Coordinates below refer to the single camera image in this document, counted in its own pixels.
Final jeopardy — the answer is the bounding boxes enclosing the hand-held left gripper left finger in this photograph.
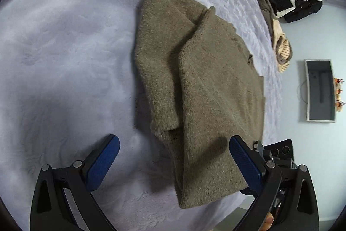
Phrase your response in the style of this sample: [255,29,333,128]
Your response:
[30,134,121,231]

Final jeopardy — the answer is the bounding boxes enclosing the olive knit sweater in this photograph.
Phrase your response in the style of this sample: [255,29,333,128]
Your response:
[131,0,267,209]

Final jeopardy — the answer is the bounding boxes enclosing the beige striped garment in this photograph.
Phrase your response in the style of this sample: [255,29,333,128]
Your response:
[243,0,293,74]

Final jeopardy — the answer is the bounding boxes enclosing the thin dark cable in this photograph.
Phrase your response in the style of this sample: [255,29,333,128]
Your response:
[297,81,307,104]

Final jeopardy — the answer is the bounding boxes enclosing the orange flowers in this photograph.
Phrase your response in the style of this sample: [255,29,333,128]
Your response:
[334,77,346,112]

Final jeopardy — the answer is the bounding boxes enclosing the black garment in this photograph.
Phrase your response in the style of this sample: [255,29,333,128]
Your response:
[263,0,326,24]

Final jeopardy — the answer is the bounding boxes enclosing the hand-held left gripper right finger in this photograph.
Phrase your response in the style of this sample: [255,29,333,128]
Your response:
[229,135,320,231]

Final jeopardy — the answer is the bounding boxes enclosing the person's right hand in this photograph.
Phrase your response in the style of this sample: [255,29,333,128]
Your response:
[260,213,276,231]

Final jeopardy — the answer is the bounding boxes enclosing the lavender fleece blanket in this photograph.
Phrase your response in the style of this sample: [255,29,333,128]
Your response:
[0,0,284,231]

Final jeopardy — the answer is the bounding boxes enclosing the grey framed wall panel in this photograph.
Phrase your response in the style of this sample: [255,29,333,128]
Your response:
[304,59,336,122]

